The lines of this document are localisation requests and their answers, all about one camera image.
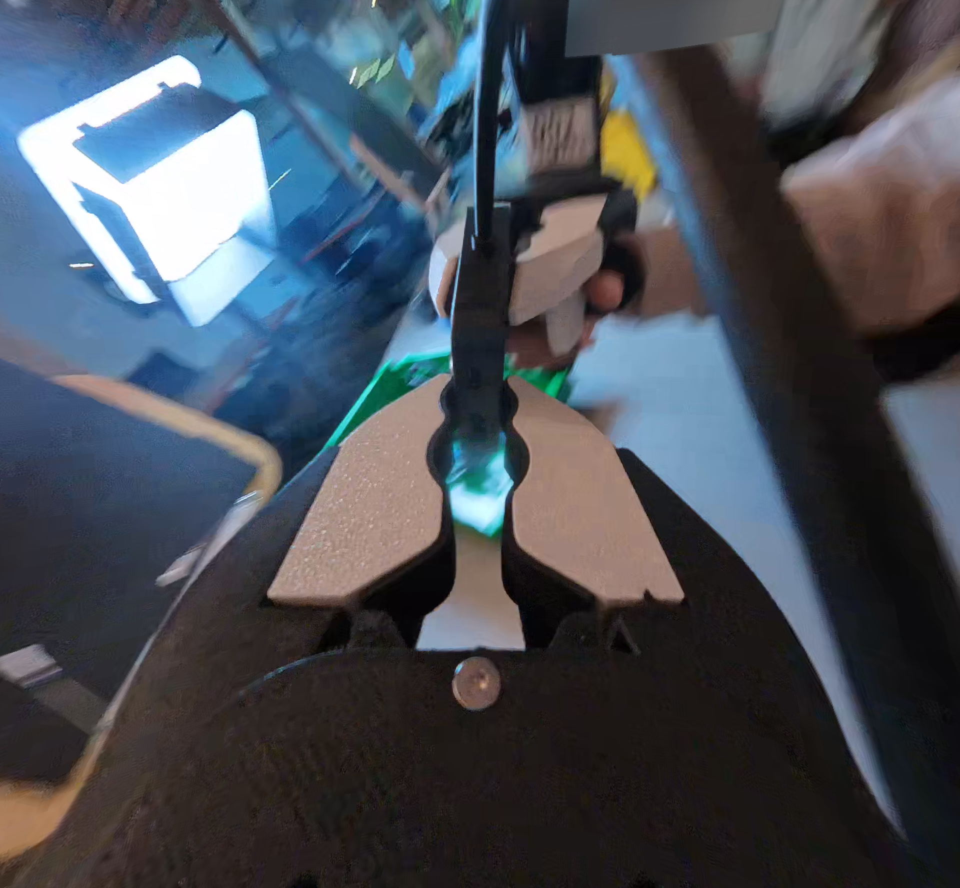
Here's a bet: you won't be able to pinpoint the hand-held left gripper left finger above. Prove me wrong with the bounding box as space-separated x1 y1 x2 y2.
266 374 457 649

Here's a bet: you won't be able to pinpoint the white board stand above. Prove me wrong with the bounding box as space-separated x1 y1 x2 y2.
0 490 264 687

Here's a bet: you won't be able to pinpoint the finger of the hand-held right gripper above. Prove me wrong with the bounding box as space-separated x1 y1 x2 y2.
427 239 460 319
513 194 609 327

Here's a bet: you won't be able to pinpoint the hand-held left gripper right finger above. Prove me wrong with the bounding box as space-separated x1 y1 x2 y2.
501 375 685 653

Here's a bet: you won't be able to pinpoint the braided hdmi cable green plugs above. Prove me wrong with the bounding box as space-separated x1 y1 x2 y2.
446 48 946 888

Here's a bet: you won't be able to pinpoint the black hub adapter with cable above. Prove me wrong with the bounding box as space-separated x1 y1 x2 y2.
448 0 530 447

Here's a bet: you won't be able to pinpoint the green plastic bin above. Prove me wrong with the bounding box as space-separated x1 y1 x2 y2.
326 355 575 537

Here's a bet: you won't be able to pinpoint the person's right hand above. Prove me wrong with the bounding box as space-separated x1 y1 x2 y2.
510 269 627 370

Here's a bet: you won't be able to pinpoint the bright studio light panel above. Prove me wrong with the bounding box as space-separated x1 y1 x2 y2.
16 55 279 327

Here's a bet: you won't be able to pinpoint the black board with wooden frame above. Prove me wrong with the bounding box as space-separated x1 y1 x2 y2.
0 359 282 792
262 48 447 210

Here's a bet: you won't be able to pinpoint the person's right forearm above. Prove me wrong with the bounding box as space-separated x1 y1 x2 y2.
780 74 960 340

